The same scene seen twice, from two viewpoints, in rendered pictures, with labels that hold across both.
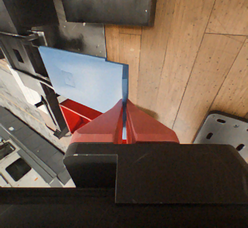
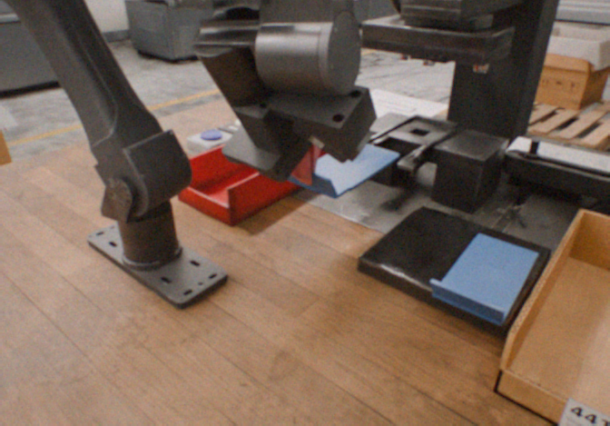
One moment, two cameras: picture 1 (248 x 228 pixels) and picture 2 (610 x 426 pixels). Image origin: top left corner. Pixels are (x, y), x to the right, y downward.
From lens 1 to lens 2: 0.39 m
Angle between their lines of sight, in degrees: 19
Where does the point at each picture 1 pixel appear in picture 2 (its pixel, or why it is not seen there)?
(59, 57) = (378, 163)
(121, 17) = (382, 243)
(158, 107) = (259, 241)
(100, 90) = (328, 173)
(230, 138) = (183, 277)
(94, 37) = (388, 223)
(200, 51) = (304, 290)
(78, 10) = (419, 219)
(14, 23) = (443, 151)
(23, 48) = (418, 143)
